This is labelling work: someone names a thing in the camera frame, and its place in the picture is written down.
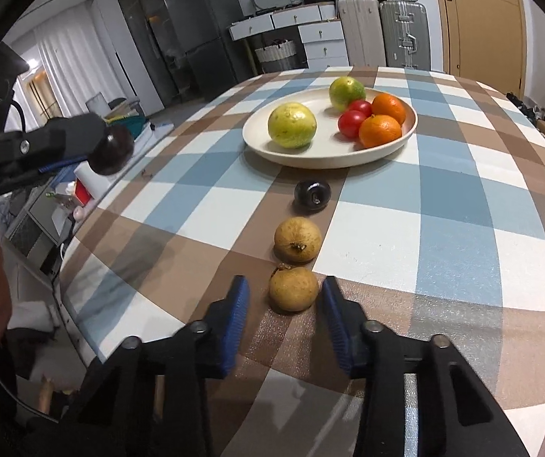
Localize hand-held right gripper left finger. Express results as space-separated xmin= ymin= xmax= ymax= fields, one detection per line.
xmin=61 ymin=275 xmax=251 ymax=457

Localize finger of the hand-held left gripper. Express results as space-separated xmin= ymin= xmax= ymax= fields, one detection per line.
xmin=0 ymin=155 xmax=91 ymax=201
xmin=0 ymin=114 xmax=108 ymax=182

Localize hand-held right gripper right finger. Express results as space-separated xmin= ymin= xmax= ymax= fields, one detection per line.
xmin=322 ymin=276 xmax=530 ymax=457

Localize dark maroon round fruit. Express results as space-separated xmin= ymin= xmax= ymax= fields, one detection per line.
xmin=89 ymin=125 xmax=135 ymax=176

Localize brown round fruit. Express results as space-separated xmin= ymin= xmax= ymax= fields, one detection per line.
xmin=269 ymin=265 xmax=320 ymax=313
xmin=274 ymin=216 xmax=322 ymax=264

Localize cream round plate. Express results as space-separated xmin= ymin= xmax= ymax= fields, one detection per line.
xmin=242 ymin=86 xmax=418 ymax=169

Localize large orange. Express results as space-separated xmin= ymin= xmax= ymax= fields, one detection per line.
xmin=359 ymin=114 xmax=403 ymax=149

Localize green yellow citrus fruit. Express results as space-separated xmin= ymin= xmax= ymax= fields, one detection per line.
xmin=328 ymin=76 xmax=367 ymax=110

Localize white trash bin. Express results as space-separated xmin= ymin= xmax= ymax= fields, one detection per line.
xmin=84 ymin=95 xmax=109 ymax=120

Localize white curtains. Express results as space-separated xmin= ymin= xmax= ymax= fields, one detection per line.
xmin=3 ymin=21 xmax=92 ymax=127

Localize green bag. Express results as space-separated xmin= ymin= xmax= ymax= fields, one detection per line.
xmin=111 ymin=114 xmax=147 ymax=135

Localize white wardrobe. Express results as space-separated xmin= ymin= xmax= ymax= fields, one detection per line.
xmin=89 ymin=0 xmax=166 ymax=115

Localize dark glass cabinet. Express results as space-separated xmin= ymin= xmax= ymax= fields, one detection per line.
xmin=111 ymin=0 xmax=197 ymax=105

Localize dark purple round fruit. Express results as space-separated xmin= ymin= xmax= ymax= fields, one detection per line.
xmin=294 ymin=180 xmax=331 ymax=213

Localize grey refrigerator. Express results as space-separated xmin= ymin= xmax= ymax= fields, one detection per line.
xmin=162 ymin=0 xmax=254 ymax=89

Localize yellow green round fruit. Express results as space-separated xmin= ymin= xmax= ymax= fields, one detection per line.
xmin=267 ymin=103 xmax=317 ymax=149

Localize small orange mandarin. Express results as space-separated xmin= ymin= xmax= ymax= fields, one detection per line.
xmin=372 ymin=94 xmax=406 ymax=125

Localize woven laundry basket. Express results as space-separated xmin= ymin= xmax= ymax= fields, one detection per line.
xmin=254 ymin=40 xmax=299 ymax=74

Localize white dresser with drawers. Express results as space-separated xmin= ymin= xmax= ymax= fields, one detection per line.
xmin=229 ymin=2 xmax=352 ymax=74

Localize beige suitcase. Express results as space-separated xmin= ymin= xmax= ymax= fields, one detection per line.
xmin=336 ymin=0 xmax=387 ymax=68

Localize silver suitcase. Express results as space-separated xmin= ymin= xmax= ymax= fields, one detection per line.
xmin=379 ymin=1 xmax=431 ymax=71

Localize wooden door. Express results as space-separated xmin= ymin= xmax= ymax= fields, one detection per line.
xmin=432 ymin=0 xmax=527 ymax=98

